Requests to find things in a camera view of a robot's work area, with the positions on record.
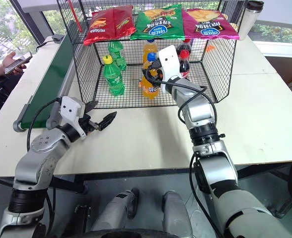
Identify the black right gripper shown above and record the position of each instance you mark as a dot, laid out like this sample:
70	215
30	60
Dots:
156	65

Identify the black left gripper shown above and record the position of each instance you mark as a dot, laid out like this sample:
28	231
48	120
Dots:
89	125

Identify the orange soda bottle blue cap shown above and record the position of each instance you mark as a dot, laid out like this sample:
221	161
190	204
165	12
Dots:
148	91

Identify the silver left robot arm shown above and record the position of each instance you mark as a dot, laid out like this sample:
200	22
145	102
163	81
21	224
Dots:
36	161

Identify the dark rounded robot base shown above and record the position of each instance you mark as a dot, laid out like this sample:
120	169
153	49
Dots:
136	234

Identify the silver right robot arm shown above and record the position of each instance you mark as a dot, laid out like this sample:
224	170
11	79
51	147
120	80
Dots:
223	173

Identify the green conveyor belt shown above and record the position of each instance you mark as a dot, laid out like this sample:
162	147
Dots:
49	81

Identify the person's bare hand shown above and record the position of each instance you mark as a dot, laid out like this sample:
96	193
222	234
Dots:
10	62

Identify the cola bottle red cap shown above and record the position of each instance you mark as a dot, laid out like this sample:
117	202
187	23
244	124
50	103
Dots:
184	67

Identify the green soda bottle yellow cap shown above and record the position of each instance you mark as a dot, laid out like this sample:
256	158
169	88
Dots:
113	79

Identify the green chips bag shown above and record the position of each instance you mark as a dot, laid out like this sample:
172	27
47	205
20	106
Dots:
158	24

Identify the small orange object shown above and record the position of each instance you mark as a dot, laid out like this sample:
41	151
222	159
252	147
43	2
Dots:
210	47

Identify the magenta chips bag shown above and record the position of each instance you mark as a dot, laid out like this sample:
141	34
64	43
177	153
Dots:
208	27

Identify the red chips bag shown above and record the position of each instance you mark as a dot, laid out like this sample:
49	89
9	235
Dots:
106	24

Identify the grey power adapter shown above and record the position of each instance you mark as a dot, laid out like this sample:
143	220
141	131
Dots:
57	37

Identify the smartphone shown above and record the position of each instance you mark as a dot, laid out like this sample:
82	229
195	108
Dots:
19	62

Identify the red rod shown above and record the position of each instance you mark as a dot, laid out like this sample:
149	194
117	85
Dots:
75	15

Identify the grey left robot leg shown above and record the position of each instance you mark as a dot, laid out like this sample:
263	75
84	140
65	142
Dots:
113	213

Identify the grey robot leg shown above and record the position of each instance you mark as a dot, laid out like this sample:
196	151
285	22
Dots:
177	215
113	213

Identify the white tumbler black lid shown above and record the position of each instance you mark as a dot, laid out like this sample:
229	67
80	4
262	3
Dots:
249	22

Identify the grey right robot leg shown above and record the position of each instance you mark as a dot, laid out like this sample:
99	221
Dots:
177	215

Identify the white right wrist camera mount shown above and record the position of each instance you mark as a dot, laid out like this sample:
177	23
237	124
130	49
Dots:
169	62

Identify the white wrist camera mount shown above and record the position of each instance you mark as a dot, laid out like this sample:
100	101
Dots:
169	62
70	111

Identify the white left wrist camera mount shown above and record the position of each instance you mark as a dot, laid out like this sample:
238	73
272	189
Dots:
70	111

